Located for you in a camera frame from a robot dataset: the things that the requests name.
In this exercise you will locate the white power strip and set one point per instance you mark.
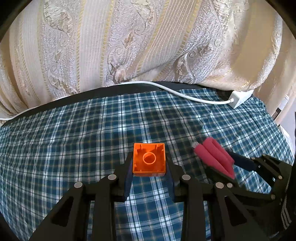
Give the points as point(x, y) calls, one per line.
point(239, 97)

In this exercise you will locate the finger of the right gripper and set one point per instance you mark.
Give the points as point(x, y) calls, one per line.
point(243, 162)
point(216, 176)

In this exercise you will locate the cream patterned curtain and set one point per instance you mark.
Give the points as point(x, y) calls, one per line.
point(55, 49)

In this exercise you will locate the blue plaid tablecloth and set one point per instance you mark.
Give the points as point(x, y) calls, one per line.
point(43, 155)

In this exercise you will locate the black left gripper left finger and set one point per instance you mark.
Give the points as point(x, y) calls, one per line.
point(69, 218)

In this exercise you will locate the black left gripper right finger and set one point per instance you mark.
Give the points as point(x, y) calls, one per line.
point(213, 203)

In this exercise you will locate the pink foam hand gripper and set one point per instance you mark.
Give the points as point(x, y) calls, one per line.
point(214, 155)

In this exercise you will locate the orange toy brick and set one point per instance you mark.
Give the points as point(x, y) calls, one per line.
point(149, 160)

